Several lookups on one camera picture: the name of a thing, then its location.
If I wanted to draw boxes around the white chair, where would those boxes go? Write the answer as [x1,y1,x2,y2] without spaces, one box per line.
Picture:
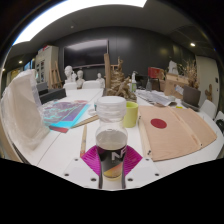
[63,81,78,91]
[214,110,224,134]
[81,79,101,90]
[199,99,218,120]

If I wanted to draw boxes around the white plastic-wrapped panel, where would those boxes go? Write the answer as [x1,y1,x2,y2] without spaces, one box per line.
[0,69,51,151]

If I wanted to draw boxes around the flat round red coaster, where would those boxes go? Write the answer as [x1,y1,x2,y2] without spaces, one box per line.
[150,118,168,130]

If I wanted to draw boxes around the yellow-green plastic cup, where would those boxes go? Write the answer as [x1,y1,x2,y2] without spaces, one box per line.
[122,101,140,129]

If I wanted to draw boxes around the brown cardboard box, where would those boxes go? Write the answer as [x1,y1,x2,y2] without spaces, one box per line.
[163,73,189,98]

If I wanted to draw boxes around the dried plant in dark pot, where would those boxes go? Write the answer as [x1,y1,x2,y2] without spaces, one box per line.
[181,59,202,112]

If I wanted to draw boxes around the spray bottle with green label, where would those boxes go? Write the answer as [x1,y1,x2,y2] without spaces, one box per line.
[130,71,138,93]

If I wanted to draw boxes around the beige shelf unit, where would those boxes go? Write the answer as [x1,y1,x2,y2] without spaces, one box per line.
[34,45,60,84]

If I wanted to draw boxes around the black flat boxes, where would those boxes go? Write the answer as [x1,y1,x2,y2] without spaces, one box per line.
[36,82,67,105]

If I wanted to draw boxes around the teal and magenta art print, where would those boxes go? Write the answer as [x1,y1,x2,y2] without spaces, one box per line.
[41,99,92,134]

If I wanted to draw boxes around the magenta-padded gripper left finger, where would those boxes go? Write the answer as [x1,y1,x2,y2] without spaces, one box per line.
[62,145,104,190]

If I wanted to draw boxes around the thin wooden sticks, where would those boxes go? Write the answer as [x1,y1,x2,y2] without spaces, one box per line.
[72,114,100,129]

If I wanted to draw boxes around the grey printed newspaper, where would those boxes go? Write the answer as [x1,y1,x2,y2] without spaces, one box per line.
[137,89,177,107]

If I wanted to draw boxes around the white plaster bust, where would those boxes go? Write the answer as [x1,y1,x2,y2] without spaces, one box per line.
[63,65,76,84]
[75,69,86,90]
[95,72,106,88]

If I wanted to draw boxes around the red box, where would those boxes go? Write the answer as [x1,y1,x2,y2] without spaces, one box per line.
[147,66,163,80]

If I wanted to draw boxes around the small wooden figure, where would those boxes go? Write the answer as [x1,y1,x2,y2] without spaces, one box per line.
[205,83,214,102]

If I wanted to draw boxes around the wooden-handled paintbrush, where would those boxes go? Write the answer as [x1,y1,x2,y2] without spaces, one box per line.
[79,124,88,158]

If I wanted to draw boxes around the large black wall screen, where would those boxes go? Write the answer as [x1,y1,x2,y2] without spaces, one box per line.
[63,39,110,70]

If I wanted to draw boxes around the beige canvas with wooden frame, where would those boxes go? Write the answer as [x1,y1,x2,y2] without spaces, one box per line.
[137,105,218,163]

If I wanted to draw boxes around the tall curved wooden bar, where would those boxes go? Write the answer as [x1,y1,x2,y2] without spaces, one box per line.
[0,109,18,161]

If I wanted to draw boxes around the long ceiling light strip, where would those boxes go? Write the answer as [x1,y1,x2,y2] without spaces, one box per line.
[12,0,148,46]

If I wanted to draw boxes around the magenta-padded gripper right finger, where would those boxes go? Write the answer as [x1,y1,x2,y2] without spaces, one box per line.
[121,145,163,190]

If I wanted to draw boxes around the clear bottle with dark label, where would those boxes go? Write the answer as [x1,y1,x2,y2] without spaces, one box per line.
[95,95,129,182]

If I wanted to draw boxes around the golden sculpture on wooden base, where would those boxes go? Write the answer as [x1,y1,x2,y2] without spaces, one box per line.
[103,53,138,102]

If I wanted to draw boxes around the wooden easel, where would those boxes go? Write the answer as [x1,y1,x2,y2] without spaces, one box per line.
[49,60,64,90]

